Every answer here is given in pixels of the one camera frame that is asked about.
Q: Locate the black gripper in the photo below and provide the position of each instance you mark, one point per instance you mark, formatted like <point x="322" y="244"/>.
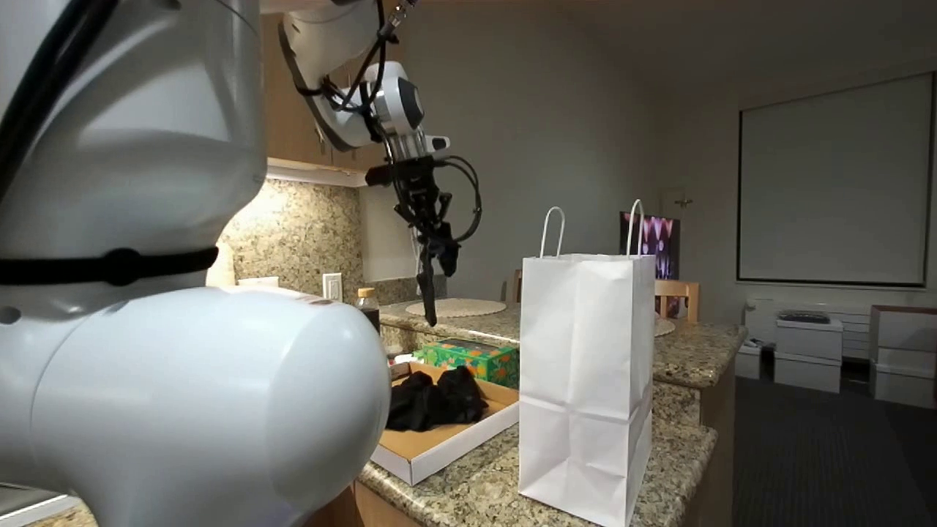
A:
<point x="421" y="203"/>

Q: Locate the black socks pile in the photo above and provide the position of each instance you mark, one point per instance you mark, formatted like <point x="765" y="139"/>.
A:
<point x="426" y="402"/>

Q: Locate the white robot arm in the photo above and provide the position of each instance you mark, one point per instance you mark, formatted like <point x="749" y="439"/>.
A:
<point x="132" y="131"/>

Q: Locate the white paper bag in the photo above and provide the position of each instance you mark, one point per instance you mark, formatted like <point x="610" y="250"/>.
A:
<point x="582" y="377"/>

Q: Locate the green tissue box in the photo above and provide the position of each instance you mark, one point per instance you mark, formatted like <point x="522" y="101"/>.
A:
<point x="490" y="363"/>

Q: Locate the cardboard tray white rim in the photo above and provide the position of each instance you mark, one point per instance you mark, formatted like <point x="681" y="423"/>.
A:
<point x="417" y="453"/>

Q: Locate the wooden chair right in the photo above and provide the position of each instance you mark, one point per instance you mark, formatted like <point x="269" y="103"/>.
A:
<point x="678" y="300"/>

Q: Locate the white storage boxes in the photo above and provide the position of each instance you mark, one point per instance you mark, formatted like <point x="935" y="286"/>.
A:
<point x="887" y="349"/>

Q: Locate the white projector screen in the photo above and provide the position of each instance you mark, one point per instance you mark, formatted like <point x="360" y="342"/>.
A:
<point x="836" y="187"/>

